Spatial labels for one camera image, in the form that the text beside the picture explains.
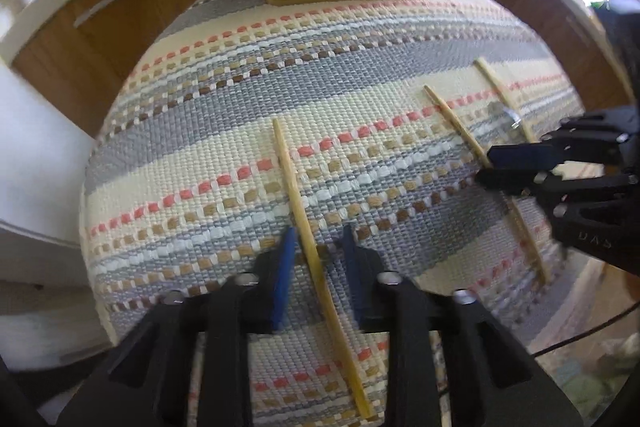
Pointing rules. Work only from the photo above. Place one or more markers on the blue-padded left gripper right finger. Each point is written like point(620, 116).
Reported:
point(368, 282)

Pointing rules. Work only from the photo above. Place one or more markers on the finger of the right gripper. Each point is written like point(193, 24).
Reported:
point(541, 156)
point(512, 182)

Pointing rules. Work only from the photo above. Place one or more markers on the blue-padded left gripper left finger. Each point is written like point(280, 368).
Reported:
point(273, 270)

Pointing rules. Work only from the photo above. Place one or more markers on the silver metal spoon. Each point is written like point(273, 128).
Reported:
point(502, 110)

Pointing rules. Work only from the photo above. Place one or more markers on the wooden kitchen cabinet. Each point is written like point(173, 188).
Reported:
point(77, 53)

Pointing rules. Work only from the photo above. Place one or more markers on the woven striped placemat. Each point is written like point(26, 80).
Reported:
point(184, 187)

